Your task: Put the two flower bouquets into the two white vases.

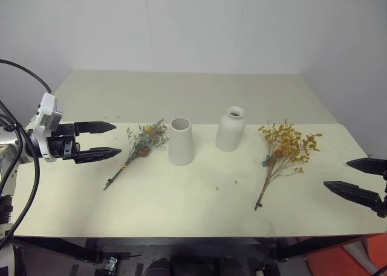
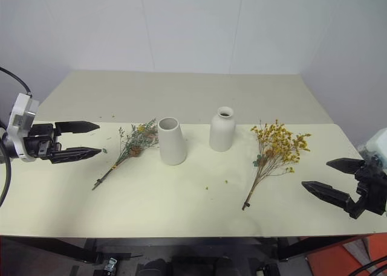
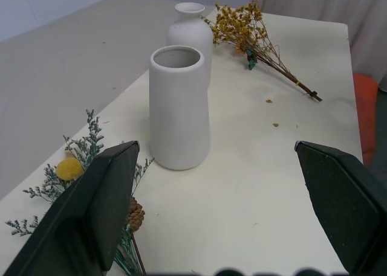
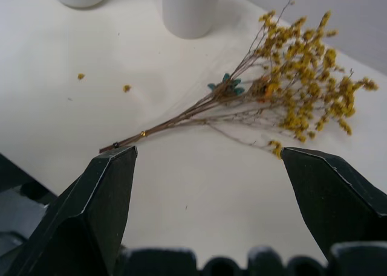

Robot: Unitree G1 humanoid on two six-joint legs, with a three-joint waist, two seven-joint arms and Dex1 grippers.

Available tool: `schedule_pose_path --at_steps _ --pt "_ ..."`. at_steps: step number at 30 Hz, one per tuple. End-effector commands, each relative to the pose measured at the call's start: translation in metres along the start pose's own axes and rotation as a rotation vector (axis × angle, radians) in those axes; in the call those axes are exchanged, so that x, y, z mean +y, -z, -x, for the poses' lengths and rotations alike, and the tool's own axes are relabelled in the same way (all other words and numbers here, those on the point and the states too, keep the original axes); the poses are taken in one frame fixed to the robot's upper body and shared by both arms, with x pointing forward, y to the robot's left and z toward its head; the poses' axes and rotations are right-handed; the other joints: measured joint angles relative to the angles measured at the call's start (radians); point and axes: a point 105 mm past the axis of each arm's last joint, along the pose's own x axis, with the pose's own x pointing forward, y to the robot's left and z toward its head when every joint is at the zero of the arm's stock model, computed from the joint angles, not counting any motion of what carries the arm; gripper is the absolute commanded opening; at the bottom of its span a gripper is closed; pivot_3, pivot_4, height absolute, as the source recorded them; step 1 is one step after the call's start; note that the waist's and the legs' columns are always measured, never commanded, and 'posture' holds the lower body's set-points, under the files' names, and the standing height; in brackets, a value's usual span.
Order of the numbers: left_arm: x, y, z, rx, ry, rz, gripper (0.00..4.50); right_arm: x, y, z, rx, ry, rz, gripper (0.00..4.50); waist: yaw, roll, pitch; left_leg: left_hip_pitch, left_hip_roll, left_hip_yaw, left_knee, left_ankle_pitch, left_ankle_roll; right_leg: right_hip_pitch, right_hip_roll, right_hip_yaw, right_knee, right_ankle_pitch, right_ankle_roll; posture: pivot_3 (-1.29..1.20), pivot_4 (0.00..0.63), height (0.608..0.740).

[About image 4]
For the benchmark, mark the dried yellow flower bunch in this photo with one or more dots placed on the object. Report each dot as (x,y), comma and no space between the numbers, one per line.
(290,79)

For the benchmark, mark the fallen yellow flower crumb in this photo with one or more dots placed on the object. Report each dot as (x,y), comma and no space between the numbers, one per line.
(81,76)
(126,88)

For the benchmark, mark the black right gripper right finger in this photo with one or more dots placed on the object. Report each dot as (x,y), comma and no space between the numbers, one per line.
(332,194)

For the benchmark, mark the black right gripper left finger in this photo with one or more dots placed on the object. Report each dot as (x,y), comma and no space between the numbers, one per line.
(90,203)

